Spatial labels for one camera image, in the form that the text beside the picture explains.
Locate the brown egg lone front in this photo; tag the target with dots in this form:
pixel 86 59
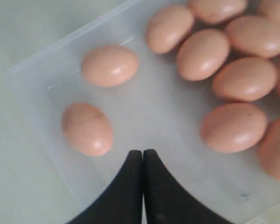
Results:
pixel 87 129

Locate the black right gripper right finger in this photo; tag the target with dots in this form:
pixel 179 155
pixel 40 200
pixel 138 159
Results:
pixel 166 201

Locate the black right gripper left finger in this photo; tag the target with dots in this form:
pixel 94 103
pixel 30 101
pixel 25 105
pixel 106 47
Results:
pixel 121 202

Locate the clear plastic tray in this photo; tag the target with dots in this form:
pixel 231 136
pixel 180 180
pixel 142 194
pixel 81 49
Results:
pixel 156 109

